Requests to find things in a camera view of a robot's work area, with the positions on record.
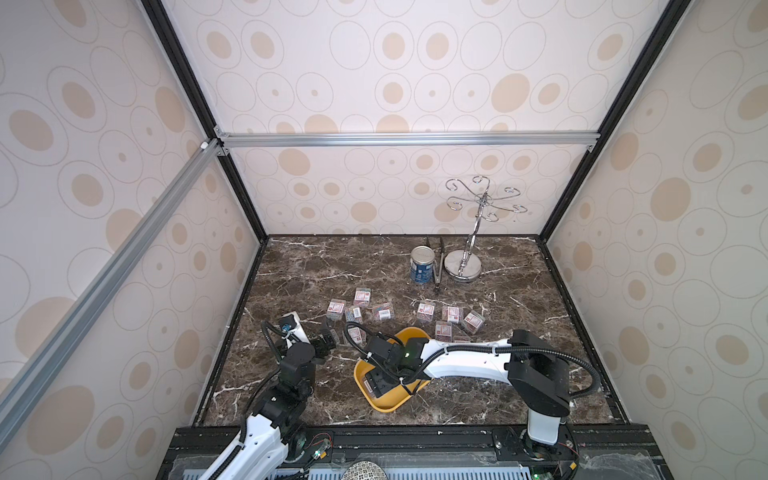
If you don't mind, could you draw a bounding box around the barcode side paper clip box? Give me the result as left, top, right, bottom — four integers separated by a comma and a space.
345, 306, 363, 323

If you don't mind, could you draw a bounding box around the black corner frame post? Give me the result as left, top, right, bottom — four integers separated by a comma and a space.
539, 0, 693, 243

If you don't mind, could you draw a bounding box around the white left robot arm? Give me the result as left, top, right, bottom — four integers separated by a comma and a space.
202, 325, 336, 479

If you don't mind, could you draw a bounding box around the chrome hook stand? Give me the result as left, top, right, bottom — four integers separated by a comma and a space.
441, 175, 528, 283

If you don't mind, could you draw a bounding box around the aluminium diagonal frame bar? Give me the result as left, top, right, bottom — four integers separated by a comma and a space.
1, 138, 223, 449

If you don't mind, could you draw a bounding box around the aluminium horizontal frame bar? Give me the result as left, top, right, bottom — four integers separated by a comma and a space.
221, 130, 600, 148

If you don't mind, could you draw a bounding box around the yellow plastic storage tray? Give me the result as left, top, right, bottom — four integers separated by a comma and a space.
354, 327, 430, 413

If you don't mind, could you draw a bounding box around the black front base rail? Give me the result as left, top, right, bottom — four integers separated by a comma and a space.
157, 423, 661, 480

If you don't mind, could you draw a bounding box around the blue labelled tin can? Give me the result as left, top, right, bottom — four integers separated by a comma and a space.
410, 245, 435, 285

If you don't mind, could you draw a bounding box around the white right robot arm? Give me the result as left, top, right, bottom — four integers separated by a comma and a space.
354, 327, 602, 446

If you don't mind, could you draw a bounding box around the black left corner post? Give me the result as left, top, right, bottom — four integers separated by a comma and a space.
140, 0, 269, 242

